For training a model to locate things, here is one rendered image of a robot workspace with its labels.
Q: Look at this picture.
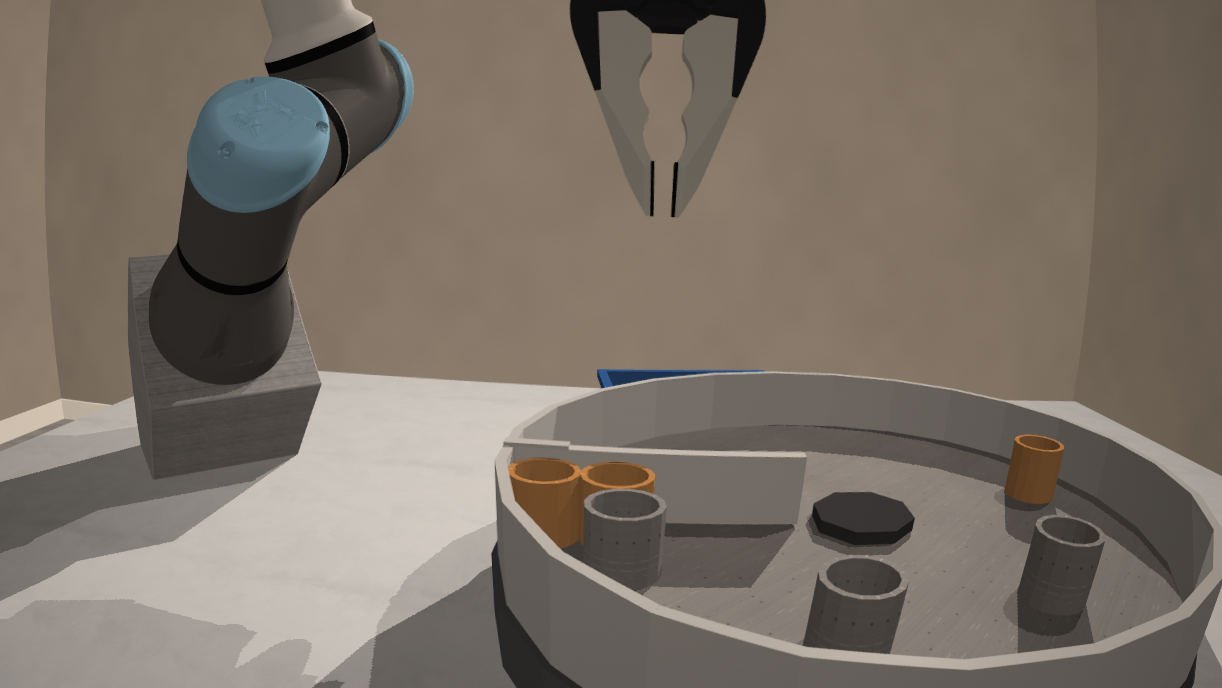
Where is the grey metal bushing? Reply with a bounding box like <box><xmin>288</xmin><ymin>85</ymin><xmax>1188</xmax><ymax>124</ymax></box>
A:
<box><xmin>583</xmin><ymin>489</ymin><xmax>667</xmax><ymax>591</ymax></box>
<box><xmin>1018</xmin><ymin>514</ymin><xmax>1105</xmax><ymax>616</ymax></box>
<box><xmin>803</xmin><ymin>555</ymin><xmax>909</xmax><ymax>654</ymax></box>

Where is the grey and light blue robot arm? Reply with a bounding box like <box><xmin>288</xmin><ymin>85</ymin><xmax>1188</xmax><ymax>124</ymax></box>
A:
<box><xmin>149</xmin><ymin>0</ymin><xmax>414</xmax><ymax>385</ymax></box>

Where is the bronze bushing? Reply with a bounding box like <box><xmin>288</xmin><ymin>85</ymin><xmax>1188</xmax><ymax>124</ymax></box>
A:
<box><xmin>579</xmin><ymin>462</ymin><xmax>655</xmax><ymax>545</ymax></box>
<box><xmin>1004</xmin><ymin>435</ymin><xmax>1064</xmax><ymax>503</ymax></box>
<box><xmin>508</xmin><ymin>458</ymin><xmax>580</xmax><ymax>549</ymax></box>

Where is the blue crate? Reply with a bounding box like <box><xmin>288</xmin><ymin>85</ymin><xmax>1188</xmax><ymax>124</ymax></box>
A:
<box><xmin>598</xmin><ymin>369</ymin><xmax>764</xmax><ymax>389</ymax></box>

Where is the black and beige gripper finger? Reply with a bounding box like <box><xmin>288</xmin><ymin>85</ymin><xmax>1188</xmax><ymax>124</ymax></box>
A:
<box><xmin>569</xmin><ymin>0</ymin><xmax>654</xmax><ymax>216</ymax></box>
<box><xmin>671</xmin><ymin>0</ymin><xmax>766</xmax><ymax>218</ymax></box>

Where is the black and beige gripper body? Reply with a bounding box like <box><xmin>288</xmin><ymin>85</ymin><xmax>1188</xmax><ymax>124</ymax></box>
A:
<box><xmin>623</xmin><ymin>0</ymin><xmax>715</xmax><ymax>35</ymax></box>

